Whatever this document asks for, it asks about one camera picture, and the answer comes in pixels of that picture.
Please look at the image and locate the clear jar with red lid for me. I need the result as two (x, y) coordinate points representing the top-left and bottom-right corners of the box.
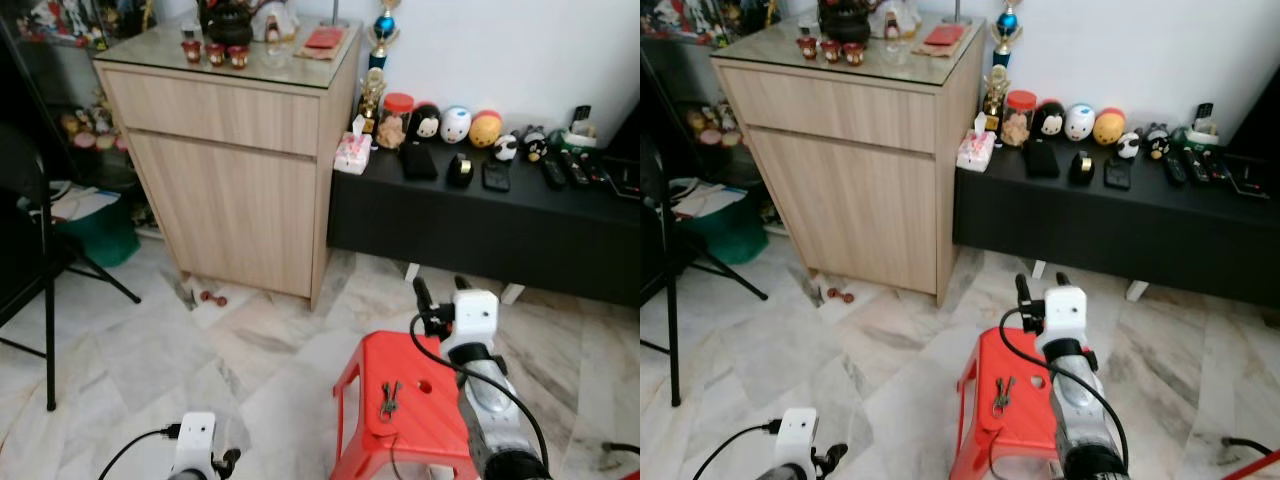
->
(378, 92), (415, 150)
(1003, 90), (1039, 149)

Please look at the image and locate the orange round plush toy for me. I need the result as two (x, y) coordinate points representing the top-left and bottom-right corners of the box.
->
(1092, 107), (1128, 148)
(468, 110), (504, 150)

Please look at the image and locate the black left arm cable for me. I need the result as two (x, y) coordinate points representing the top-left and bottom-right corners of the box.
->
(97, 424), (182, 480)
(692, 420), (784, 480)

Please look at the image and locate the blue and gold trophy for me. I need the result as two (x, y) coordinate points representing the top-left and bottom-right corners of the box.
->
(980, 0), (1024, 133)
(358, 0), (402, 137)

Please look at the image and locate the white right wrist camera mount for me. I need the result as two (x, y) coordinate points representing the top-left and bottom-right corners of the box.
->
(452, 290), (499, 347)
(1045, 286), (1089, 346)

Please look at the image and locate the black handset on white stand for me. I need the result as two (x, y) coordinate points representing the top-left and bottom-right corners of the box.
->
(568, 104), (598, 148)
(1189, 102), (1222, 147)

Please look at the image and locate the black wallet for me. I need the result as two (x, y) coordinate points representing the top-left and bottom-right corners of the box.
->
(1022, 140), (1062, 180)
(400, 143), (440, 182)

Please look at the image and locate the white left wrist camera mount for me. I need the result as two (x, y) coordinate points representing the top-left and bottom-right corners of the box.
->
(172, 412), (218, 480)
(775, 408), (820, 480)

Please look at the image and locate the red plastic stool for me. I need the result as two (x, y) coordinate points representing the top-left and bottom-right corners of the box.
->
(950, 328), (1101, 480)
(332, 330), (483, 480)

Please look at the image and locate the green bin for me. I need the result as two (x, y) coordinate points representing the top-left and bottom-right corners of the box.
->
(55, 198), (141, 269)
(680, 193), (769, 266)

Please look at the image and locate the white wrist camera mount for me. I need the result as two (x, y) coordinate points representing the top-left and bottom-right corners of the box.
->
(452, 290), (499, 347)
(172, 412), (218, 480)
(1045, 286), (1089, 346)
(775, 408), (820, 480)

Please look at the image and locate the black teapot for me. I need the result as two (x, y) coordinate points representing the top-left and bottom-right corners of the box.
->
(198, 0), (254, 47)
(818, 0), (874, 46)

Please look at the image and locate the light wooden cabinet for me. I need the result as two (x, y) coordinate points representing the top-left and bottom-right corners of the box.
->
(95, 22), (363, 307)
(712, 18), (987, 307)

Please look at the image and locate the white round plush toy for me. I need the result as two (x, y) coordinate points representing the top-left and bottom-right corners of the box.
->
(1064, 103), (1097, 143)
(440, 106), (473, 146)

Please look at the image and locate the black round plush toy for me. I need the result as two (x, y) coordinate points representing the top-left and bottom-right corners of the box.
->
(410, 102), (443, 142)
(1032, 100), (1067, 140)

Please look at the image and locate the white house figurine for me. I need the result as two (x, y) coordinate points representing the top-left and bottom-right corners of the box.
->
(868, 0), (924, 42)
(252, 0), (300, 44)

